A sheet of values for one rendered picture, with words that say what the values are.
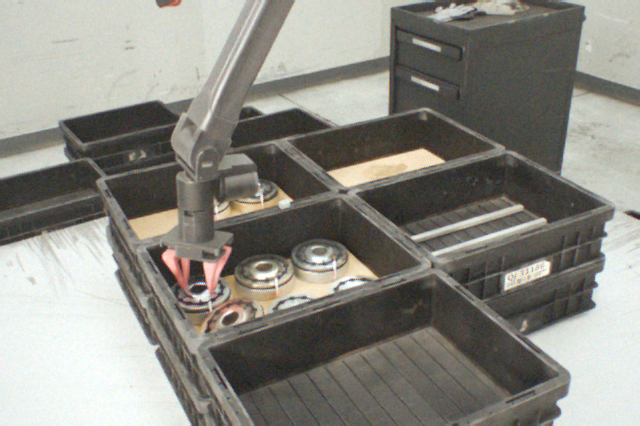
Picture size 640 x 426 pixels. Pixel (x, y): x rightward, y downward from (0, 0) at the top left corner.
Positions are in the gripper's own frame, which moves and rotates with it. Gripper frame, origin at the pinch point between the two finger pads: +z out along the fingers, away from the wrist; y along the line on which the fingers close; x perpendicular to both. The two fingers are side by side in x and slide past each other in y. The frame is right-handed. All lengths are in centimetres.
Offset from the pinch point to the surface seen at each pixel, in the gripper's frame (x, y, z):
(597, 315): -35, -67, 11
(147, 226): -23.2, 22.3, 2.3
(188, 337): 20.1, -8.2, -3.8
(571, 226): -26, -58, -10
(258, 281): -5.7, -8.5, 0.3
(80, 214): -73, 73, 27
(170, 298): 12.5, -1.5, -4.6
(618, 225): -73, -72, 7
